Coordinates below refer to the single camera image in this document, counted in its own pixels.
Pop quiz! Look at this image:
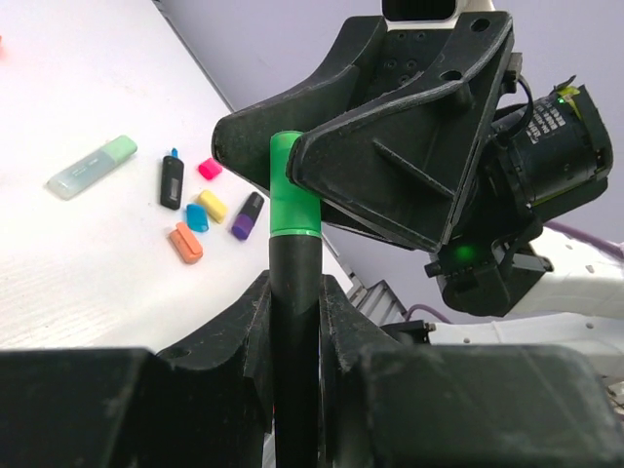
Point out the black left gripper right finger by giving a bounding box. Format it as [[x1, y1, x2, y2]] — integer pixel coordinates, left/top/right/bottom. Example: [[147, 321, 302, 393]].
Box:
[[320, 275, 622, 467]]

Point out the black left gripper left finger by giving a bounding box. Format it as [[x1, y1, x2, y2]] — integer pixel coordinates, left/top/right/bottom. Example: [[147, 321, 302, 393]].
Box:
[[1, 274, 272, 467]]

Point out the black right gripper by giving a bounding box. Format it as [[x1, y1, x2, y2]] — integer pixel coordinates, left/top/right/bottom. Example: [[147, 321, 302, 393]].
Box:
[[212, 12, 514, 253]]

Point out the green cap black highlighter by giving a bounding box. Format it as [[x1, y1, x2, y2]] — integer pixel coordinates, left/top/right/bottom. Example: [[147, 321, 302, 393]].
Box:
[[267, 130, 323, 468]]

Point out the pink highlighter cap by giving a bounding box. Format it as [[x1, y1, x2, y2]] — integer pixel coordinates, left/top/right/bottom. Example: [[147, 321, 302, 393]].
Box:
[[197, 157, 223, 180]]

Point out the pastel yellow highlighter cap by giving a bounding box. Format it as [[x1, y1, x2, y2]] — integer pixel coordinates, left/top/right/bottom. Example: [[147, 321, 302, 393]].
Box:
[[197, 190, 228, 223]]

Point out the blue highlighter cap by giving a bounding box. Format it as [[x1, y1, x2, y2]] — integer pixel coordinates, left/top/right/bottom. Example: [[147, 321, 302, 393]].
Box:
[[185, 204, 210, 233]]

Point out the blue black highlighter body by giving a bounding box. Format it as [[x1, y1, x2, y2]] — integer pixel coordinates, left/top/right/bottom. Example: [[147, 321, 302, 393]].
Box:
[[160, 148, 184, 211]]

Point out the pastel orange highlighter cap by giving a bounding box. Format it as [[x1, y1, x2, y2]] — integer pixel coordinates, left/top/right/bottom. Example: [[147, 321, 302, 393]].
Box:
[[169, 222, 204, 264]]

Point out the pastel green highlighter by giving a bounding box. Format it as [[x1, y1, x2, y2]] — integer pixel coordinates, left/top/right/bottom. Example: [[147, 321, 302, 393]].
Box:
[[46, 135, 137, 201]]

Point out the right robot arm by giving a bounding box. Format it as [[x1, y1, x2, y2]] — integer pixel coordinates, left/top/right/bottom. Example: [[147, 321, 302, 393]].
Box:
[[213, 1, 623, 380]]

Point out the purple cap black highlighter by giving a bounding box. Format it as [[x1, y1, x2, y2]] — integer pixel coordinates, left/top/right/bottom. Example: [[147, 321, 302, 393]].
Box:
[[230, 191, 264, 241]]

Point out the right side aluminium rail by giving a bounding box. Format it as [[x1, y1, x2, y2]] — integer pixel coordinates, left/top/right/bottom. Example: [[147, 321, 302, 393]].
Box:
[[323, 235, 406, 326]]

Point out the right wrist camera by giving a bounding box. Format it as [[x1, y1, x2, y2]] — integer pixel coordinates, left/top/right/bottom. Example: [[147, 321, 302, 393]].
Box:
[[381, 0, 494, 23]]

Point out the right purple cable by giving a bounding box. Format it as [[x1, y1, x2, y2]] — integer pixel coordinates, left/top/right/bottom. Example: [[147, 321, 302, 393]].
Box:
[[545, 221, 624, 259]]

